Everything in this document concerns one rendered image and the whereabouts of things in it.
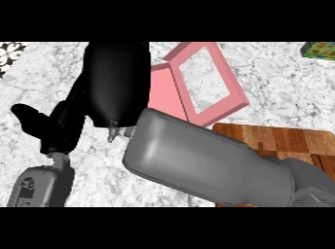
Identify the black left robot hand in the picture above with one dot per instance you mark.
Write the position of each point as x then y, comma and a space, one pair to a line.
62, 129

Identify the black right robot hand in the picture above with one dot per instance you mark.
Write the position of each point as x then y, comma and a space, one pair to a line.
117, 84

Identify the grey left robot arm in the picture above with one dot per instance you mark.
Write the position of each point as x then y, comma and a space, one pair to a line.
37, 186

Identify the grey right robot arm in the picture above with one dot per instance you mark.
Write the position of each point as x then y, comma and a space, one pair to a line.
198, 159

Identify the pink cardboard box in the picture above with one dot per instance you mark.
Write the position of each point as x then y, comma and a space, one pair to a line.
164, 94

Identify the wooden cutting board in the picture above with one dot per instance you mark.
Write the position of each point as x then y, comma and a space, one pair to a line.
294, 141

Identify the green patterned box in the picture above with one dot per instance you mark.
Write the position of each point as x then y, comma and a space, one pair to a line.
325, 50

